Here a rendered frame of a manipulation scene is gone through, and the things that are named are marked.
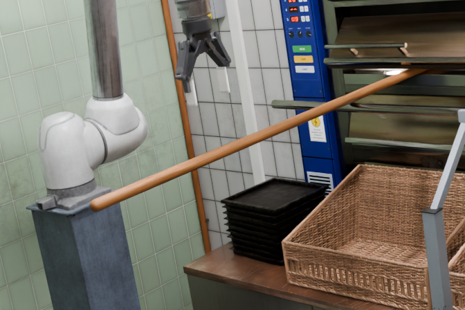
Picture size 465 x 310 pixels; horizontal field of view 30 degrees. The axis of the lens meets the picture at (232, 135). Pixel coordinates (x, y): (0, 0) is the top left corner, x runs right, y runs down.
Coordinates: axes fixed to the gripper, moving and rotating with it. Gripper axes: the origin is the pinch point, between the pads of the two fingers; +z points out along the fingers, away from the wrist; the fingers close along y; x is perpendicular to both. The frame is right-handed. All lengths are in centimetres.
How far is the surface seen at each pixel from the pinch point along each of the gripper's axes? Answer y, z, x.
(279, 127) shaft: -21.1, 14.7, 5.2
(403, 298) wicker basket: -42, 73, 25
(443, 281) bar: -29, 60, 46
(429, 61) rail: -80, 9, 23
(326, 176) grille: -94, 55, -31
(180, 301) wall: -86, 114, -112
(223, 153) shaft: 1.3, 15.5, 2.6
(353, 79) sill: -95, 18, -14
